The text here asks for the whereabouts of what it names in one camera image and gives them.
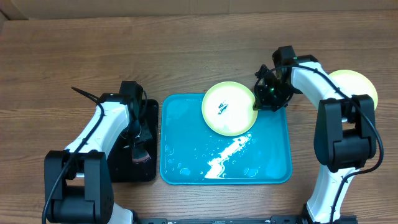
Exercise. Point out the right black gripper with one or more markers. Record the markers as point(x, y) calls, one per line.
point(266, 102)

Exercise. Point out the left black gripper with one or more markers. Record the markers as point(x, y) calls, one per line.
point(131, 144)

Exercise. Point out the yellow plate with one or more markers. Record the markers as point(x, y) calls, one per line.
point(227, 108)
point(356, 83)

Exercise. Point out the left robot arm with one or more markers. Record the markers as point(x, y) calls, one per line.
point(78, 186)

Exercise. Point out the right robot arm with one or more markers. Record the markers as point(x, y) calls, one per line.
point(345, 130)

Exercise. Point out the black water tray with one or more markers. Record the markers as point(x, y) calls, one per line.
point(121, 167)

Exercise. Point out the teal plastic tray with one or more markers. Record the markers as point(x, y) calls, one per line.
point(193, 154)

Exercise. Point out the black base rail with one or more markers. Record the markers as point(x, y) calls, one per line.
point(275, 219)

